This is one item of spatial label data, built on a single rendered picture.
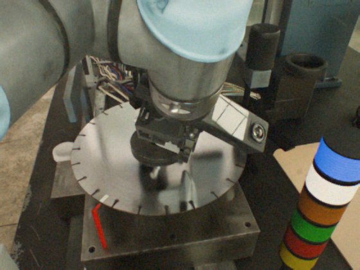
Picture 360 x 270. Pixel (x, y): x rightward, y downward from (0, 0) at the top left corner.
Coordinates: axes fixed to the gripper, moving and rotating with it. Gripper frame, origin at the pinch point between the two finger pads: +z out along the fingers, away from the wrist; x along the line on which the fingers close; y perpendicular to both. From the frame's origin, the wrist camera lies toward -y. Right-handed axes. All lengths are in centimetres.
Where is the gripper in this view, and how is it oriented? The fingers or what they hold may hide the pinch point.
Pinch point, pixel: (189, 148)
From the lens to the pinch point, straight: 51.2
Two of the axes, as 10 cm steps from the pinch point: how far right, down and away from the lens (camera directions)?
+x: -3.1, 8.9, -3.2
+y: -9.5, -3.1, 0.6
